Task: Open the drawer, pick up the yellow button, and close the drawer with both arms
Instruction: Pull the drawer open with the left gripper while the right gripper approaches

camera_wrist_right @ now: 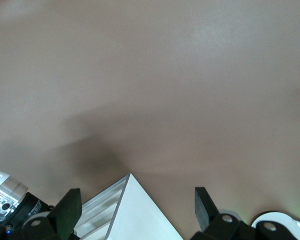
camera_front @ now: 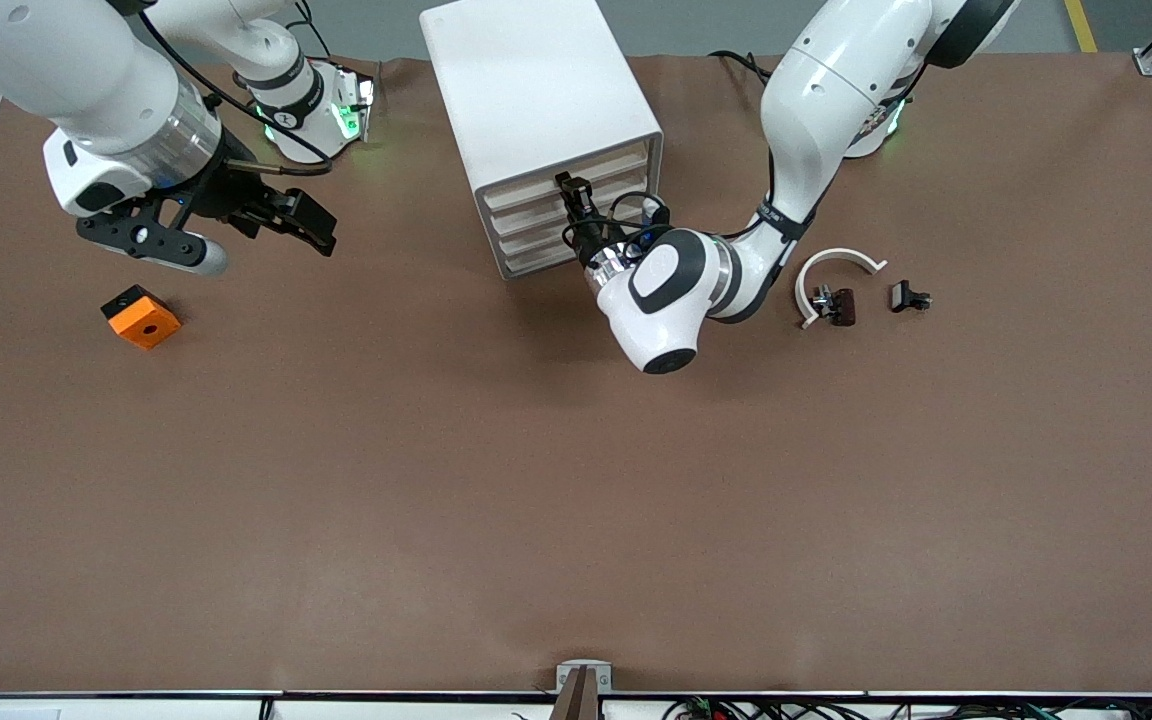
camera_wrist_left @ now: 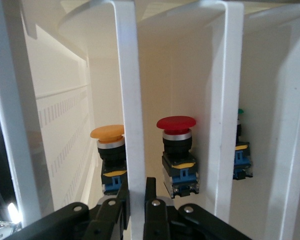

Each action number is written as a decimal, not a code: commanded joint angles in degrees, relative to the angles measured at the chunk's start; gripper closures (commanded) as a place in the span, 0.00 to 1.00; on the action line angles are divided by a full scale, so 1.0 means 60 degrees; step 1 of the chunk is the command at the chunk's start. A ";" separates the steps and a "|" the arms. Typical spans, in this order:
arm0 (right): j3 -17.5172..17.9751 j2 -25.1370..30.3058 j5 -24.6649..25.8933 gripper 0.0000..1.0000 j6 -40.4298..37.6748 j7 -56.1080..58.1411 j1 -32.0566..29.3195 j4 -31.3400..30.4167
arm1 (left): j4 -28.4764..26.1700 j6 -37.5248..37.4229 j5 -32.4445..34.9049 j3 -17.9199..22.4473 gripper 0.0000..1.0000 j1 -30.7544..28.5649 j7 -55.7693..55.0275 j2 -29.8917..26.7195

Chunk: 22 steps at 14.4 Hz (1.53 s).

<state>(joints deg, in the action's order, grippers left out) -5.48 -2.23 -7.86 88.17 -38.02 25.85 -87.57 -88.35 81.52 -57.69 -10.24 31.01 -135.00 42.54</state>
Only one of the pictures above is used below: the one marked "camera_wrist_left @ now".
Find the white plastic drawer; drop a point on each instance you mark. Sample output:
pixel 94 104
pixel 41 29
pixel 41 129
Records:
pixel 129 100
pixel 297 125
pixel 230 100

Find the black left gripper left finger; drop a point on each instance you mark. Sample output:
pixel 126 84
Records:
pixel 64 222

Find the yellow mushroom push button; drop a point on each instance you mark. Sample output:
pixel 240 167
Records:
pixel 107 131

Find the red mushroom push button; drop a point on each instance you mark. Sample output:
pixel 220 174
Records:
pixel 176 123

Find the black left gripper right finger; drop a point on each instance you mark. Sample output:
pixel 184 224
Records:
pixel 164 222

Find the green push button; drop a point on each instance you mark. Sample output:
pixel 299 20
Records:
pixel 241 155

